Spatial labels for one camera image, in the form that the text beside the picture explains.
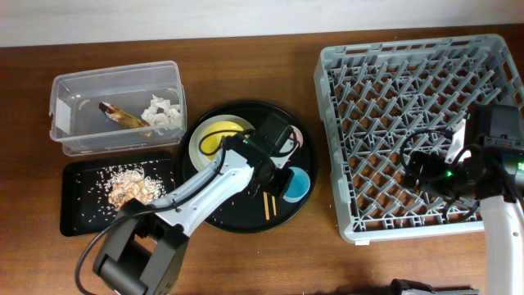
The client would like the wooden chopstick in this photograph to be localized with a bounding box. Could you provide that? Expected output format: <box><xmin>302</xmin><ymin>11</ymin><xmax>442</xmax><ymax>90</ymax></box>
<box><xmin>271</xmin><ymin>196</ymin><xmax>277</xmax><ymax>216</ymax></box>
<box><xmin>263</xmin><ymin>192</ymin><xmax>270</xmax><ymax>220</ymax></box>

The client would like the blue cup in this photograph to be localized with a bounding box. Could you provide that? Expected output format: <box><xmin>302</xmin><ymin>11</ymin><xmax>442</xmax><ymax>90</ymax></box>
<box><xmin>282</xmin><ymin>166</ymin><xmax>311</xmax><ymax>203</ymax></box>

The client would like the pink cup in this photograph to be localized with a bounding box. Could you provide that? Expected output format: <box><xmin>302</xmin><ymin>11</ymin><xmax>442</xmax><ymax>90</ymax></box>
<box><xmin>291</xmin><ymin>125</ymin><xmax>304</xmax><ymax>148</ymax></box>

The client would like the grey plate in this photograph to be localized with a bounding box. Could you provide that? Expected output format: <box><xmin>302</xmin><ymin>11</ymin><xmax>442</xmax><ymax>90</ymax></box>
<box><xmin>189</xmin><ymin>115</ymin><xmax>255</xmax><ymax>171</ymax></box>

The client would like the yellow bowl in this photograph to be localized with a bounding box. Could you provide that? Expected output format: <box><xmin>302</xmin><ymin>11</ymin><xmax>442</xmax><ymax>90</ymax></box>
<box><xmin>199</xmin><ymin>120</ymin><xmax>244</xmax><ymax>161</ymax></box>

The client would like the white tissue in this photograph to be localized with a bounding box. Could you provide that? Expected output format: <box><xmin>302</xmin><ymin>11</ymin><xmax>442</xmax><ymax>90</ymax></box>
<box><xmin>141</xmin><ymin>95</ymin><xmax>183</xmax><ymax>130</ymax></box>

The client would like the food scraps and rice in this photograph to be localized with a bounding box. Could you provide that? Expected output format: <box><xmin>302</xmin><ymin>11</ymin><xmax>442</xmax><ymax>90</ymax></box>
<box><xmin>75</xmin><ymin>161</ymin><xmax>167</xmax><ymax>223</ymax></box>

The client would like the brown snack wrapper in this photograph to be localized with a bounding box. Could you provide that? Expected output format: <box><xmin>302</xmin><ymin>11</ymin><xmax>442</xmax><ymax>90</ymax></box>
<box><xmin>98</xmin><ymin>102</ymin><xmax>149</xmax><ymax>129</ymax></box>

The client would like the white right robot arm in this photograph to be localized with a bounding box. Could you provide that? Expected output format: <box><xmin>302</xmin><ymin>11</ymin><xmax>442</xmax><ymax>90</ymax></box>
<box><xmin>400</xmin><ymin>144</ymin><xmax>523</xmax><ymax>294</ymax></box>

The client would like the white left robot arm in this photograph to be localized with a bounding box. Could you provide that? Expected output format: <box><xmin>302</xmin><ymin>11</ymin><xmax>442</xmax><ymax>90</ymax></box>
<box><xmin>75</xmin><ymin>127</ymin><xmax>303</xmax><ymax>295</ymax></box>

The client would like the grey dishwasher rack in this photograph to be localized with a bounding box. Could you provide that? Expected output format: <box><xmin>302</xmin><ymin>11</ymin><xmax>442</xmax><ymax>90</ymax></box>
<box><xmin>314</xmin><ymin>34</ymin><xmax>523</xmax><ymax>245</ymax></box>

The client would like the round black tray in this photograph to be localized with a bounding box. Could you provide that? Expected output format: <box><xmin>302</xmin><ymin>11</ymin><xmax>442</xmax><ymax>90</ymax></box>
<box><xmin>175</xmin><ymin>100</ymin><xmax>318</xmax><ymax>234</ymax></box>

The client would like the clear plastic bin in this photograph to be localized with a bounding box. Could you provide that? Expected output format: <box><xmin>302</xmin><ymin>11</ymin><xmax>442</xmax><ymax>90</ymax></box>
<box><xmin>49</xmin><ymin>61</ymin><xmax>187</xmax><ymax>157</ymax></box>

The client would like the black rectangular tray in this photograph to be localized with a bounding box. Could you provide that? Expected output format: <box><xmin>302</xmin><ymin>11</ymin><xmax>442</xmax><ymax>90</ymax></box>
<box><xmin>60</xmin><ymin>151</ymin><xmax>174</xmax><ymax>237</ymax></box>

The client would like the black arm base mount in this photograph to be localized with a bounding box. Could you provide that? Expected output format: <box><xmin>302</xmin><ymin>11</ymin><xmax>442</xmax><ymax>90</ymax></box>
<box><xmin>387</xmin><ymin>279</ymin><xmax>481</xmax><ymax>295</ymax></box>

